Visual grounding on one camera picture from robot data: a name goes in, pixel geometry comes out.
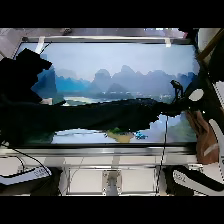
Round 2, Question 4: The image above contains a black garment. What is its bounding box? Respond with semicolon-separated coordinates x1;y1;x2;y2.
0;48;54;104

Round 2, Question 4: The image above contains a silver frame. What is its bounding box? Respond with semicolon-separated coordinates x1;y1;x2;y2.
0;33;224;196

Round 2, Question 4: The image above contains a black cable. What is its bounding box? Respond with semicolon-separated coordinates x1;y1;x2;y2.
0;141;52;175
155;113;170;196

